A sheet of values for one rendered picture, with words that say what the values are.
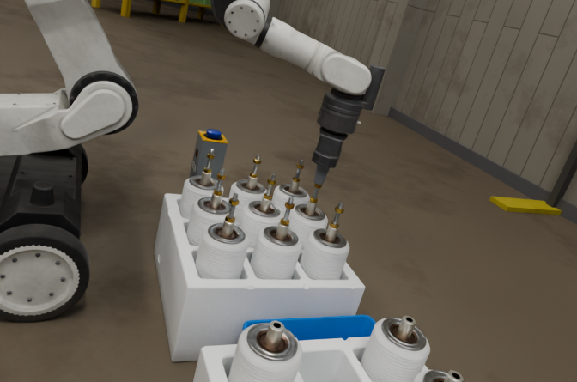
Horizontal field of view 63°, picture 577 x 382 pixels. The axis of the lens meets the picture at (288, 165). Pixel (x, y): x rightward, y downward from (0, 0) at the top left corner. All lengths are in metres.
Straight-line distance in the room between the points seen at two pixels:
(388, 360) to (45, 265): 0.66
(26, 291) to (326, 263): 0.60
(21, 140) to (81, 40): 0.25
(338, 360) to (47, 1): 0.86
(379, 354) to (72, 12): 0.86
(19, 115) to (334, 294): 0.76
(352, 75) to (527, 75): 2.31
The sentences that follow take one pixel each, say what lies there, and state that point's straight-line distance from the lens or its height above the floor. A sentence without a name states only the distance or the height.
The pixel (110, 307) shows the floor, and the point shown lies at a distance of 1.14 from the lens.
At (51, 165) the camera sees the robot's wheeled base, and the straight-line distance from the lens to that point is 1.30.
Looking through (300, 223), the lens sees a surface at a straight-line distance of 1.11.
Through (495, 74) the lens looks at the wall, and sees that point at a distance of 3.39.
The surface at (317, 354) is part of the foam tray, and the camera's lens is 0.87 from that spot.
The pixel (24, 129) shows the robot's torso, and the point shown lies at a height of 0.32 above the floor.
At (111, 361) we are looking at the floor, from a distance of 1.02.
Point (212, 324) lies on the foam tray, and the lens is 0.99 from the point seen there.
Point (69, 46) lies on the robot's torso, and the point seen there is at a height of 0.51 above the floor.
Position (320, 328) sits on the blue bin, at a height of 0.10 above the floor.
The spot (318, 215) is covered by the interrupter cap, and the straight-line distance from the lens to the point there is 1.14.
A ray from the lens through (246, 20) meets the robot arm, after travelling 0.95.
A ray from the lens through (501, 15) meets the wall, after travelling 3.49.
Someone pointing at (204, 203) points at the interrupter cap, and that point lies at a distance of 1.06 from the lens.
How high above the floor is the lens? 0.71
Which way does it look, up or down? 19 degrees down
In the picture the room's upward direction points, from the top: 15 degrees clockwise
